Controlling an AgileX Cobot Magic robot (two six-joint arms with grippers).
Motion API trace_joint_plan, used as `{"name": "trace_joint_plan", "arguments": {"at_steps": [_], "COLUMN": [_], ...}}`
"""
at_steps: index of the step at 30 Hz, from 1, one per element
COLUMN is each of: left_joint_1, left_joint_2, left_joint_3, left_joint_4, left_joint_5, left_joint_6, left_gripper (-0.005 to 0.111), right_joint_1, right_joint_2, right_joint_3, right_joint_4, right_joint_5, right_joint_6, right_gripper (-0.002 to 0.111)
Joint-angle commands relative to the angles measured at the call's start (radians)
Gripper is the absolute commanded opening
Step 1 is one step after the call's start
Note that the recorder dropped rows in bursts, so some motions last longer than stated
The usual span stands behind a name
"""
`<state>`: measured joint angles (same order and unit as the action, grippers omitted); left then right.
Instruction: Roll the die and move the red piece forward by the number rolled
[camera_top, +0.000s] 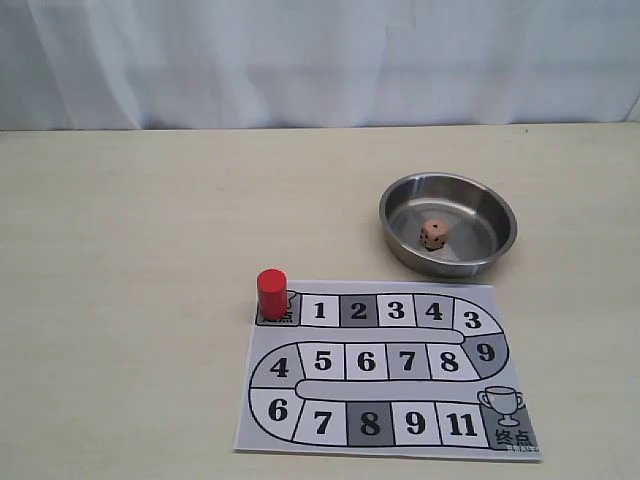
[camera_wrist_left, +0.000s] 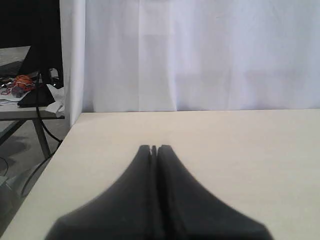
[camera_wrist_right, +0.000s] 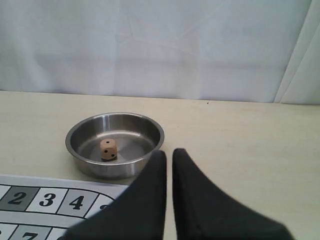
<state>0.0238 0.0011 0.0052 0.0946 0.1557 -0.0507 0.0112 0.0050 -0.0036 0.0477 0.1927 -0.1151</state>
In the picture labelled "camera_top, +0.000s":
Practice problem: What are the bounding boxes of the red cylinder game piece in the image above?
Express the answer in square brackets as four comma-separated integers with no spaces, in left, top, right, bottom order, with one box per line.
[256,268,288,321]

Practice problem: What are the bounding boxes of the wooden die black pips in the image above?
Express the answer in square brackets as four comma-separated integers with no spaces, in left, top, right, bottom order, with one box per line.
[420,219,449,251]

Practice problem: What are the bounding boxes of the stainless steel round bowl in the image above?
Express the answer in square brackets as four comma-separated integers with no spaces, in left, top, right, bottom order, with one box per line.
[379,172,518,279]

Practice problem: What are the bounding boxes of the printed paper game board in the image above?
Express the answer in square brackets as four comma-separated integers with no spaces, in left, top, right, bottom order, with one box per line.
[234,280,541,462]

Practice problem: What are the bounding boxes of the white backdrop curtain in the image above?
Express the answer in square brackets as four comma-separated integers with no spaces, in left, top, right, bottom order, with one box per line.
[1,1,639,130]

